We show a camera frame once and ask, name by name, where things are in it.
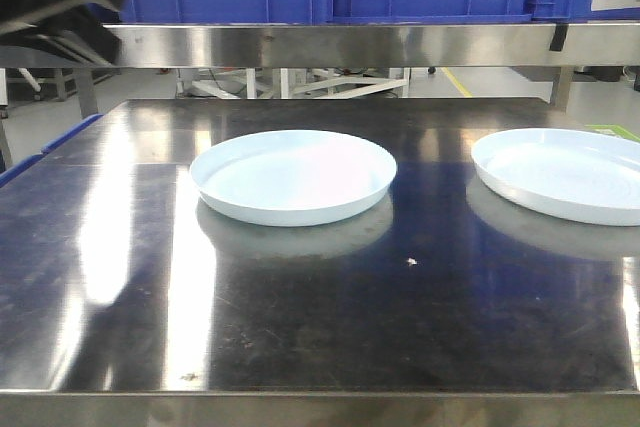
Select light blue plate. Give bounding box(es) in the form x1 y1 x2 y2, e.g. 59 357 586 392
189 130 398 227
471 128 639 227

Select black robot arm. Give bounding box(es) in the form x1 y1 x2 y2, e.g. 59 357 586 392
1 0 125 65

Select blue bin lower left rear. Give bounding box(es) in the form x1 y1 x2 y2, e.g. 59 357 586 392
41 114 103 155

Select blue bin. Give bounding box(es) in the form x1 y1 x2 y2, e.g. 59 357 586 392
41 114 103 155
0 153 45 187

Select blue bin lower left front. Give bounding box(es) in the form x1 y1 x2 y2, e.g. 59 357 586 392
0 153 45 187

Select white frame trolley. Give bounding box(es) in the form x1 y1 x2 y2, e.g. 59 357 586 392
176 67 411 100

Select stainless steel shelf frame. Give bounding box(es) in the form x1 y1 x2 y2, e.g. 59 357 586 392
0 20 640 168

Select black strap on shelf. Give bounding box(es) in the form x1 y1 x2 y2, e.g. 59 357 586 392
548 23 570 53

